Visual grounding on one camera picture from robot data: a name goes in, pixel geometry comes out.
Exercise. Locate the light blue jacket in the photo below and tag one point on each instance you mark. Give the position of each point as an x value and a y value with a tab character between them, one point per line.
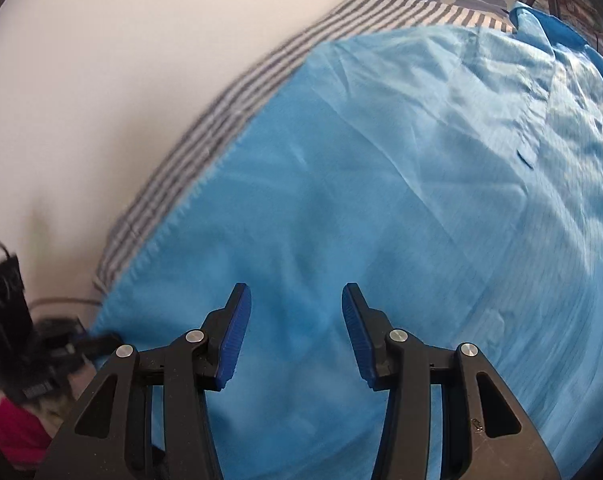
381	185

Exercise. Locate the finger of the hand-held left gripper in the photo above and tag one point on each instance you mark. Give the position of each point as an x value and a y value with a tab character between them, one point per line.
99	345

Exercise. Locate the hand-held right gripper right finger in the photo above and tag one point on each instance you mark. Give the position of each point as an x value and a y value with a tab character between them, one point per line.
356	340

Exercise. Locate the blue white striped quilt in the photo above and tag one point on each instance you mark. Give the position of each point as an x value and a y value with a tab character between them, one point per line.
231	105

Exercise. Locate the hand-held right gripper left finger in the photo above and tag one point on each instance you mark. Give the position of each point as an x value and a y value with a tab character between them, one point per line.
234	340

